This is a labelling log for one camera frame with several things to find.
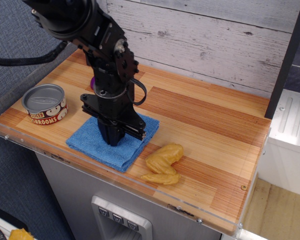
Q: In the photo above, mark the clear acrylic table guard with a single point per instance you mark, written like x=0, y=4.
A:
x=222, y=132

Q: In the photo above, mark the blue rag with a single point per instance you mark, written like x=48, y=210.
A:
x=88, y=140

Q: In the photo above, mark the white tray with black pad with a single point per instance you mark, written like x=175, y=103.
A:
x=8, y=223

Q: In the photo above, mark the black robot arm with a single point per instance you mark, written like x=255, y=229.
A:
x=86, y=25

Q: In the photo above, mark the white toy sink counter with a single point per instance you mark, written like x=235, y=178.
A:
x=279, y=163

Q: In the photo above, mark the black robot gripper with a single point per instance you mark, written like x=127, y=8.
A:
x=115, y=114

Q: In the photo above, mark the yellow toy food piece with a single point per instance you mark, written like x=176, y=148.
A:
x=20, y=234

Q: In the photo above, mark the black vertical post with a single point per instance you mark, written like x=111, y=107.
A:
x=284, y=70

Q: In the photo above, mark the toy fridge with dispenser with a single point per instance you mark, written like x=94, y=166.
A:
x=74, y=190

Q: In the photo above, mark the purple toy eggplant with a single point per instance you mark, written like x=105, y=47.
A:
x=92, y=82

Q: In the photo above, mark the toy chicken wing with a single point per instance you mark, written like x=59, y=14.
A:
x=160, y=163

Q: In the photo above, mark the sliced mushrooms can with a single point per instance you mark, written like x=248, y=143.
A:
x=45, y=104

